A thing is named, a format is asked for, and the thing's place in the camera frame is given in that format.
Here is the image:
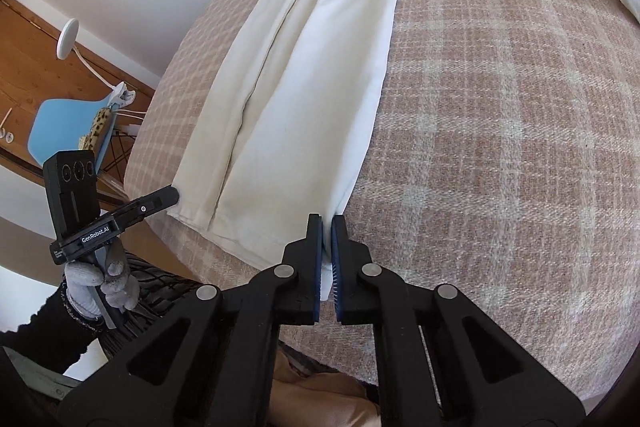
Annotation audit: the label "tan cushion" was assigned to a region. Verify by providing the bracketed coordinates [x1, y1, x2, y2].
[270, 347, 381, 427]

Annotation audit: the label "light blue chair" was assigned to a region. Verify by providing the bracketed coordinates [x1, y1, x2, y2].
[27, 90, 132, 172]

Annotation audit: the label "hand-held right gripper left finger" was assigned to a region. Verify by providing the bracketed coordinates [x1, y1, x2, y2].
[59, 213, 325, 427]

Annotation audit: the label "leopard print cloth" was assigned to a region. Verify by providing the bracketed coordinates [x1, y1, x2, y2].
[77, 106, 117, 150]

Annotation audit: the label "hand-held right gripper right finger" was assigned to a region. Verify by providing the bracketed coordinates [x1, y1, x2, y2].
[330, 214, 587, 427]

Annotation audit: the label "plaid blanket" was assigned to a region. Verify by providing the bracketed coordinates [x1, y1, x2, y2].
[123, 0, 640, 408]

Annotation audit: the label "white desk lamp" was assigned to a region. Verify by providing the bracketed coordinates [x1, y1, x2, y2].
[56, 18, 137, 105]

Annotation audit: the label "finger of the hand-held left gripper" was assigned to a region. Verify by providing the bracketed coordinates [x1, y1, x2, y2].
[116, 186, 180, 228]

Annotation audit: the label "white pants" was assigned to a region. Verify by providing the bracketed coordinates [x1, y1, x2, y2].
[170, 0, 426, 303]

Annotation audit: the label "person's left forearm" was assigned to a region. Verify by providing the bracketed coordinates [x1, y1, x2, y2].
[0, 279, 107, 375]

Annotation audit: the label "person's left hand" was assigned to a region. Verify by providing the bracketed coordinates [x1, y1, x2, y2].
[64, 237, 140, 322]

